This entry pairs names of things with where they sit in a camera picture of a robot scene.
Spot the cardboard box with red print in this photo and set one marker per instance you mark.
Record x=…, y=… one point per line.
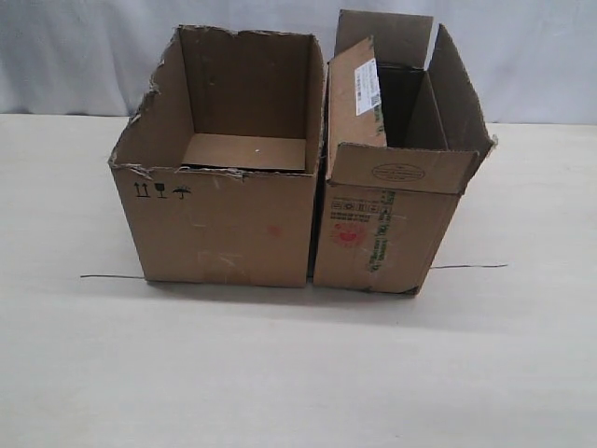
x=405, y=135

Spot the torn open cardboard box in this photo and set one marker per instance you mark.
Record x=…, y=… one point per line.
x=217, y=168

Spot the white backdrop curtain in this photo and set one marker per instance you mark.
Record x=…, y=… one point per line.
x=530, y=61

